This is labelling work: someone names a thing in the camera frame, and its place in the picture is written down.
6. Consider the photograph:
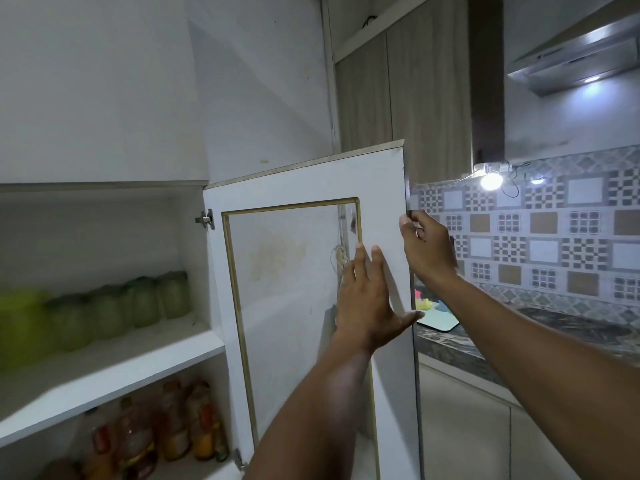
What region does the wooden wall cabinet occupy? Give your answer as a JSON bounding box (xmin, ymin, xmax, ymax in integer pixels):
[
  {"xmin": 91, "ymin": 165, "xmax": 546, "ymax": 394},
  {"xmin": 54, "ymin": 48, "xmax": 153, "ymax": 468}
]
[{"xmin": 327, "ymin": 0, "xmax": 505, "ymax": 186}]

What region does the large green plastic container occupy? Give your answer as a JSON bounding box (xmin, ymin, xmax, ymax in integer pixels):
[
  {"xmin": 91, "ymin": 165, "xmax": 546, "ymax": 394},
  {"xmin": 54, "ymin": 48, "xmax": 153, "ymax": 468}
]
[{"xmin": 0, "ymin": 289, "xmax": 55, "ymax": 371}]

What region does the person's right hand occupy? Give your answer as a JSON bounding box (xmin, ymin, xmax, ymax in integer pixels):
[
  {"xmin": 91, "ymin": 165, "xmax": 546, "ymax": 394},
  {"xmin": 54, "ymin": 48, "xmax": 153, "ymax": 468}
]
[{"xmin": 399, "ymin": 210, "xmax": 459, "ymax": 289}]

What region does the white glass-panel cabinet door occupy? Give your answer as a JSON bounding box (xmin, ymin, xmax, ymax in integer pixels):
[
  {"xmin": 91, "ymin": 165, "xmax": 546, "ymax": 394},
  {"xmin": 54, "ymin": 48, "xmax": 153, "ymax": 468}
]
[{"xmin": 202, "ymin": 140, "xmax": 426, "ymax": 480}]

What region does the cooking oil bottle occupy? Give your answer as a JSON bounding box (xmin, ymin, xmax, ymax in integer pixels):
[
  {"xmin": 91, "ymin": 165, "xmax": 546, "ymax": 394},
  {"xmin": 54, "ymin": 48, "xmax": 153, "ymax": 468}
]
[
  {"xmin": 155, "ymin": 379, "xmax": 192, "ymax": 463},
  {"xmin": 185, "ymin": 379, "xmax": 222, "ymax": 461},
  {"xmin": 79, "ymin": 408, "xmax": 120, "ymax": 480},
  {"xmin": 115, "ymin": 395, "xmax": 159, "ymax": 480}
]

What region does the person's left forearm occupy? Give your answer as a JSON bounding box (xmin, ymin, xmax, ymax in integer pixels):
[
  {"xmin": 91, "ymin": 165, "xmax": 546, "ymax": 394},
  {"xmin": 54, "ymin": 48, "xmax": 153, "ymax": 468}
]
[{"xmin": 244, "ymin": 333, "xmax": 382, "ymax": 480}]

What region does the hanging white cord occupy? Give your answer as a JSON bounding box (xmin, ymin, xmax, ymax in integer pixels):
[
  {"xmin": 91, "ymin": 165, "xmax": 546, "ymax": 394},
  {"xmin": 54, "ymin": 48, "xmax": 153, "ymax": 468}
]
[{"xmin": 329, "ymin": 245, "xmax": 352, "ymax": 276}]

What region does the white shelf cabinet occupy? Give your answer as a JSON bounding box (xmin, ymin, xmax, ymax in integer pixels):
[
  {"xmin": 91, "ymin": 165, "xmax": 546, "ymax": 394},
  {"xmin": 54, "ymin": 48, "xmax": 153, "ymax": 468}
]
[{"xmin": 0, "ymin": 181, "xmax": 241, "ymax": 480}]

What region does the green-lidded glass jar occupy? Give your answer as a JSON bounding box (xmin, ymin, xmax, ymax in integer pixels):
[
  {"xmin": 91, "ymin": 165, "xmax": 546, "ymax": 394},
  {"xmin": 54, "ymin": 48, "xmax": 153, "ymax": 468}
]
[
  {"xmin": 157, "ymin": 271, "xmax": 192, "ymax": 320},
  {"xmin": 87, "ymin": 285, "xmax": 129, "ymax": 341},
  {"xmin": 125, "ymin": 276, "xmax": 162, "ymax": 329}
]

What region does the person's left hand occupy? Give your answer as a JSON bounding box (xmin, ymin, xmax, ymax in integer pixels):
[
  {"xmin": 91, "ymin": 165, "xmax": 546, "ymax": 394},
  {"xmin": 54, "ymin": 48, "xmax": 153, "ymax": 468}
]
[{"xmin": 333, "ymin": 244, "xmax": 426, "ymax": 353}]

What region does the black cable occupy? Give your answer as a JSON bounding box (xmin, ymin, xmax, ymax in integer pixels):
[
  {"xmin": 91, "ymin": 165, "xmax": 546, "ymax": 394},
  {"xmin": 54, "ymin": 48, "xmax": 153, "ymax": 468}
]
[{"xmin": 500, "ymin": 162, "xmax": 532, "ymax": 199}]

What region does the white cutting board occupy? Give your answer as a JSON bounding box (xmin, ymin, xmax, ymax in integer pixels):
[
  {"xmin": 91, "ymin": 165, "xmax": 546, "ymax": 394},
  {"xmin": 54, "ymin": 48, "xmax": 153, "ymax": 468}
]
[{"xmin": 416, "ymin": 300, "xmax": 460, "ymax": 332}]

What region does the steel range hood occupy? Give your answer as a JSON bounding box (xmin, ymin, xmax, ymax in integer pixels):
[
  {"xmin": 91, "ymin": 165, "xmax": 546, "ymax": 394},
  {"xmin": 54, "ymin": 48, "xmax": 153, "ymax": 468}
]
[{"xmin": 506, "ymin": 13, "xmax": 640, "ymax": 98}]

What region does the person's right forearm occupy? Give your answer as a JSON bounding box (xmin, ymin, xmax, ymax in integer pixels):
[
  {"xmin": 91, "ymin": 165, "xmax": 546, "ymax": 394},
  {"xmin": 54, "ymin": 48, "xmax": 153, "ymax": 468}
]
[{"xmin": 428, "ymin": 271, "xmax": 640, "ymax": 480}]

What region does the white base cabinet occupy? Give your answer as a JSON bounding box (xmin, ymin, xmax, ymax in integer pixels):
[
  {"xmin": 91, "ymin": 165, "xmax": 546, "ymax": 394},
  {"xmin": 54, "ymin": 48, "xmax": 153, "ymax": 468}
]
[{"xmin": 418, "ymin": 353, "xmax": 583, "ymax": 480}]

